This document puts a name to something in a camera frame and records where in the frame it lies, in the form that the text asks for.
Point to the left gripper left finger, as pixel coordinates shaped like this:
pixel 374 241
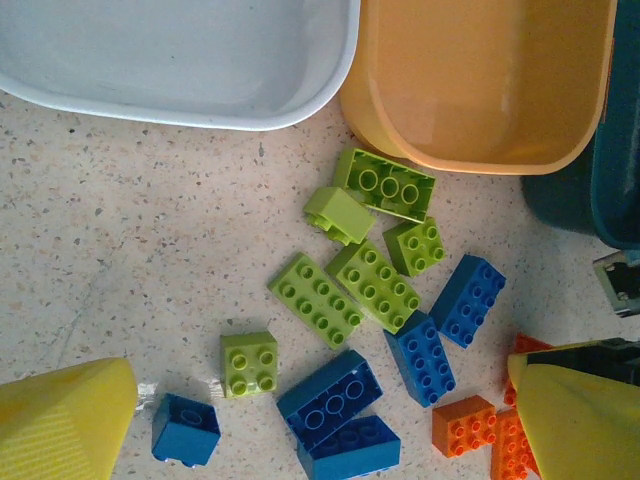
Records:
pixel 55 425

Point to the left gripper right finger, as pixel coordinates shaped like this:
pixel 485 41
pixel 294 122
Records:
pixel 585 420

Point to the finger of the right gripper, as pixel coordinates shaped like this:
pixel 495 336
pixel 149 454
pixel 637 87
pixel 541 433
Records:
pixel 602 270

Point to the orange long lego brick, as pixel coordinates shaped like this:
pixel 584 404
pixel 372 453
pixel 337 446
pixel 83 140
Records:
pixel 530 346
pixel 510 394
pixel 510 447

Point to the orange short lego brick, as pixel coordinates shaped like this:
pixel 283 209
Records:
pixel 462 425

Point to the blue four-stud lego brick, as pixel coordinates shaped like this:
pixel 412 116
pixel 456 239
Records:
pixel 185 432

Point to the blue eight-stud lego brick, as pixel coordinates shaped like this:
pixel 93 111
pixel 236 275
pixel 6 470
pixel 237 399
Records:
pixel 421 357
pixel 327 392
pixel 470 300
pixel 350 450

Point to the green four-stud lego brick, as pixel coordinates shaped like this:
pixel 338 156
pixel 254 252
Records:
pixel 248 365
pixel 415 247

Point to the green eight-stud lego brick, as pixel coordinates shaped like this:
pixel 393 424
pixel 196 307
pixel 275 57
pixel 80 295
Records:
pixel 375 286
pixel 385 186
pixel 315 300

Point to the green small lego brick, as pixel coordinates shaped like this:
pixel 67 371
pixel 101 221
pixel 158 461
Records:
pixel 340 212

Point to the teal plastic container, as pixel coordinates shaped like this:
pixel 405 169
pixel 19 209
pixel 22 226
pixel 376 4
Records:
pixel 615 150

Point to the yellow plastic container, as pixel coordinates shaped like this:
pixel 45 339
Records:
pixel 475 75

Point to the white plastic container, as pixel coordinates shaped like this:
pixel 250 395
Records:
pixel 150 50

